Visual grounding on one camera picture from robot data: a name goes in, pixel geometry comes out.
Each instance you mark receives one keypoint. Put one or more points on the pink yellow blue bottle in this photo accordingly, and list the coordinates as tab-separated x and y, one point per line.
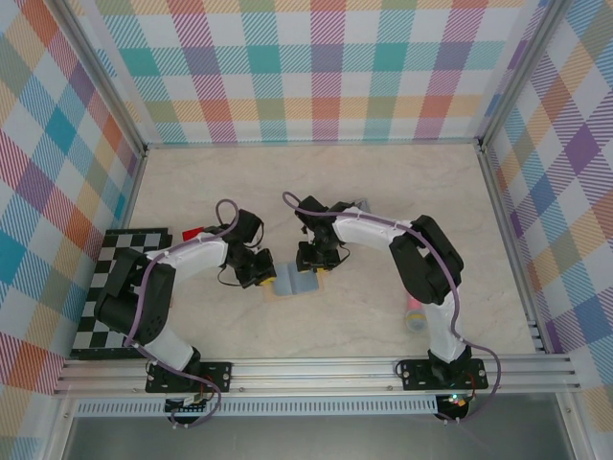
414	317

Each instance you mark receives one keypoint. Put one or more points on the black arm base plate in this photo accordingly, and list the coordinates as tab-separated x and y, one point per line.
218	376
412	374

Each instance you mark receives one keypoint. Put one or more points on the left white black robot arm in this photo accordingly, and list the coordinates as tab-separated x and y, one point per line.
201	251

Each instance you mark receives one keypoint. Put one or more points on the circuit board with green light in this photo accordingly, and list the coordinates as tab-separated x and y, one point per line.
457	400

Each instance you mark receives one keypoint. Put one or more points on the grey metal panel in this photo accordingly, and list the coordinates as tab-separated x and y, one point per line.
311	441

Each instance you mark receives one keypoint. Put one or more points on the grey flat card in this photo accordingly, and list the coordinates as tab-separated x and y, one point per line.
364	205

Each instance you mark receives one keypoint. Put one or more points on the red block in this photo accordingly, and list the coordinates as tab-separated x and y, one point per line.
192	234

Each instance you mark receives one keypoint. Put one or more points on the aluminium frame post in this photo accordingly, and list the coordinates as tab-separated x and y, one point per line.
103	81
519	72

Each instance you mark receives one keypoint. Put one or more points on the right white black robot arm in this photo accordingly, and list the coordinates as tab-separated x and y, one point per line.
369	232

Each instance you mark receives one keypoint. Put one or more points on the small circuit board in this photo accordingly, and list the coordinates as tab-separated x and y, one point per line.
189	405

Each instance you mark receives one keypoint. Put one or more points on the aluminium frame rail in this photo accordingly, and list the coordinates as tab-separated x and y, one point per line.
131	191
507	230
311	144

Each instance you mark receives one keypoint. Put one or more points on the black silver chessboard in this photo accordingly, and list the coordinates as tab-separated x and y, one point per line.
115	244

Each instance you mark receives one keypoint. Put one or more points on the tan card holder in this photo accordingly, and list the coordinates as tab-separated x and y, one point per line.
287	285

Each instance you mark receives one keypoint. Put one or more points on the wide aluminium mounting rail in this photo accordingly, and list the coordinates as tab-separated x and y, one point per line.
311	374

